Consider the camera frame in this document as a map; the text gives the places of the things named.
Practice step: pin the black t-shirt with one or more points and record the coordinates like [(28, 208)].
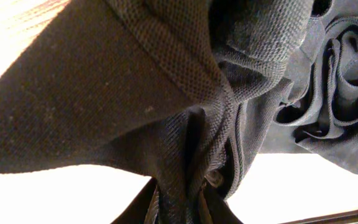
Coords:
[(185, 92)]

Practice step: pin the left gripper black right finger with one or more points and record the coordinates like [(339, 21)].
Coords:
[(218, 209)]

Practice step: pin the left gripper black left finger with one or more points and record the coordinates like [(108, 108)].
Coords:
[(136, 211)]

